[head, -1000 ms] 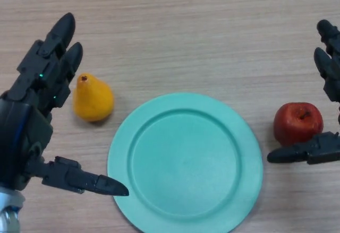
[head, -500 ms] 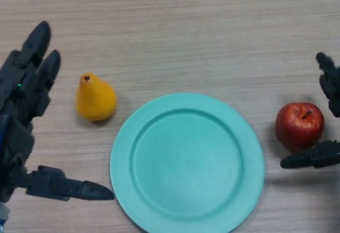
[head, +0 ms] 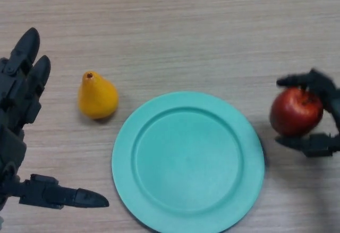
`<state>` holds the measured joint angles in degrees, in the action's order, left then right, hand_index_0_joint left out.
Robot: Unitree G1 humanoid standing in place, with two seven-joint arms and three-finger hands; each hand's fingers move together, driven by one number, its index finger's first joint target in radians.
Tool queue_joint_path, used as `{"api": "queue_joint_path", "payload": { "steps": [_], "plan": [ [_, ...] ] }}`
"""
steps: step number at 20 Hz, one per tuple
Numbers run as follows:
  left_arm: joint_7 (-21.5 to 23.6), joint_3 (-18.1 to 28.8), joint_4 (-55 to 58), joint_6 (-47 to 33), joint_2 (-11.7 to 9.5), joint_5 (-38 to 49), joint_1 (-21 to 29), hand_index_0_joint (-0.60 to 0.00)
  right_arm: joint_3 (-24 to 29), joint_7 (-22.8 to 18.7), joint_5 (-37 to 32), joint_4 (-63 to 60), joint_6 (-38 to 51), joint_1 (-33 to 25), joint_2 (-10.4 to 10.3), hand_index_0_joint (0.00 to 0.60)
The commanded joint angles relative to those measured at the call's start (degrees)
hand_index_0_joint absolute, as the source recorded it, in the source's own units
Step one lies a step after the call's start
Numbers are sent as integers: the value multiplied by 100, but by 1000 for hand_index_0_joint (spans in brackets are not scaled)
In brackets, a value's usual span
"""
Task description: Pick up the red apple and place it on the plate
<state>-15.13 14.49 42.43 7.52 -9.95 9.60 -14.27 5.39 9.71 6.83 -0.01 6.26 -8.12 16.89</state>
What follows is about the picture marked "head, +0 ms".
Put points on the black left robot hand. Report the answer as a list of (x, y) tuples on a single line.
[(13, 111)]

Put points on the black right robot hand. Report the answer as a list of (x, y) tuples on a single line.
[(326, 95)]

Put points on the red apple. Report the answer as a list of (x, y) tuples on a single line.
[(295, 113)]

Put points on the green round plate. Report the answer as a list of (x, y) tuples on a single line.
[(186, 164)]

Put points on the yellow pear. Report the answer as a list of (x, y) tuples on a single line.
[(97, 100)]

